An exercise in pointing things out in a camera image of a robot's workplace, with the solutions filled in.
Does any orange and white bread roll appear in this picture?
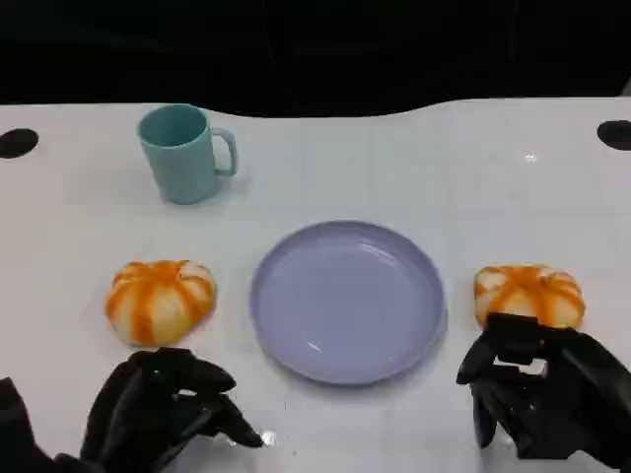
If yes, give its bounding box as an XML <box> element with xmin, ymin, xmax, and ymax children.
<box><xmin>104</xmin><ymin>259</ymin><xmax>218</xmax><ymax>347</ymax></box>
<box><xmin>473</xmin><ymin>263</ymin><xmax>587</xmax><ymax>330</ymax></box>

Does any lilac plate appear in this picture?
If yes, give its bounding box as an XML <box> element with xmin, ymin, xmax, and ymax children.
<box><xmin>249</xmin><ymin>220</ymin><xmax>448</xmax><ymax>387</ymax></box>

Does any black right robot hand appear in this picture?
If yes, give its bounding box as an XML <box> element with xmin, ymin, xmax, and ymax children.
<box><xmin>456</xmin><ymin>311</ymin><xmax>631</xmax><ymax>469</ymax></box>

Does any pale green mug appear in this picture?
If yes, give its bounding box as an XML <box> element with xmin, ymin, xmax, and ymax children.
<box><xmin>136</xmin><ymin>102</ymin><xmax>240</xmax><ymax>206</ymax></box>

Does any black curtain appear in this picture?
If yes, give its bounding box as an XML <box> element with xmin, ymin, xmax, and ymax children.
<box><xmin>0</xmin><ymin>0</ymin><xmax>631</xmax><ymax>118</ymax></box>

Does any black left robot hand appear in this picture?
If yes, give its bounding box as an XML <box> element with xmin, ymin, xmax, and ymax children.
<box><xmin>81</xmin><ymin>346</ymin><xmax>265</xmax><ymax>473</ymax></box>

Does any black table grommet hole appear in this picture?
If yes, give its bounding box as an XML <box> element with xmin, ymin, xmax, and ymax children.
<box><xmin>0</xmin><ymin>128</ymin><xmax>39</xmax><ymax>160</ymax></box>
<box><xmin>596</xmin><ymin>119</ymin><xmax>631</xmax><ymax>153</ymax></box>

